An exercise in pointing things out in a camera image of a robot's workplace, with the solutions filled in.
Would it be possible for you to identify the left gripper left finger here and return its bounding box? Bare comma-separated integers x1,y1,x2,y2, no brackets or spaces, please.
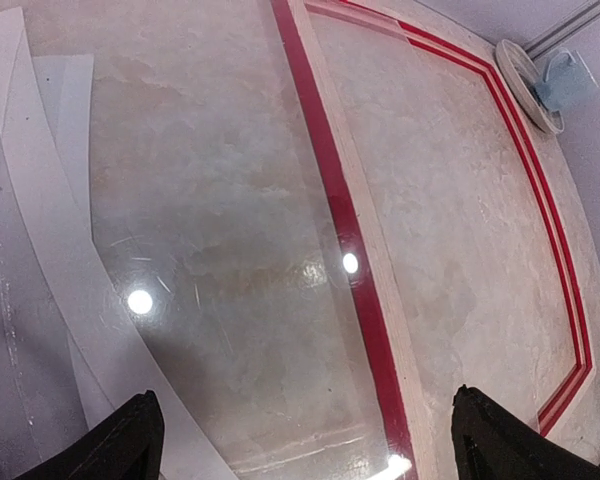
20,390,165,479

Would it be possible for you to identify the clear acrylic sheet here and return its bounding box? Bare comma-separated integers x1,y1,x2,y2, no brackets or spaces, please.
89,1,416,479

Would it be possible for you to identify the right aluminium post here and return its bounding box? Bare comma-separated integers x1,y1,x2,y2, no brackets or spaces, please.
523,0,600,60

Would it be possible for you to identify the white patterned plate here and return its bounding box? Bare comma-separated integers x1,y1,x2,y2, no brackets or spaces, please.
495,39,564,135

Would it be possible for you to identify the light blue mug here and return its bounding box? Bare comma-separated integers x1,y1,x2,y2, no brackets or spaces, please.
531,48,598,113

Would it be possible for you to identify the white mat board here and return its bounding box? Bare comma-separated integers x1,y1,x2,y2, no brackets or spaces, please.
0,8,235,479

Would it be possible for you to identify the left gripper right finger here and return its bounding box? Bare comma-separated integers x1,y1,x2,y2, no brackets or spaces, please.
451,385,600,479

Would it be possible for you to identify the red wooden picture frame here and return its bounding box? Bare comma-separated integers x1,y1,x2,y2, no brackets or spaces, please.
273,1,600,479

